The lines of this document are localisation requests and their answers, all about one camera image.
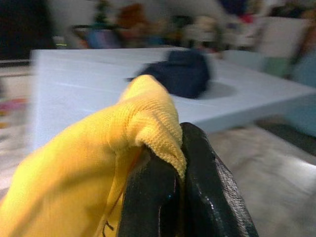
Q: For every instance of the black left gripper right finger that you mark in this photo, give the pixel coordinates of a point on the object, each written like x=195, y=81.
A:
x=212, y=197

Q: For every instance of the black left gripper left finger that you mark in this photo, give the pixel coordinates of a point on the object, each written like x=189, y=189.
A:
x=150, y=202

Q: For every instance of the yellow garment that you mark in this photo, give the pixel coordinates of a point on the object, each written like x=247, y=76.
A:
x=74, y=160

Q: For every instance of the navy garment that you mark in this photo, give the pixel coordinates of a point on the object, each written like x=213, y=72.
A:
x=182, y=74

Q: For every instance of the light blue folding table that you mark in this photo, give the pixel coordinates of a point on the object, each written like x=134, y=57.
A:
x=86, y=81

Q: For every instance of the white plastic kids chair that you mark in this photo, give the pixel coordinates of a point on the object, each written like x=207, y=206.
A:
x=281, y=37

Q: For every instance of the black television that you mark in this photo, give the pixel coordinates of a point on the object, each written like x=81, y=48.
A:
x=22, y=29

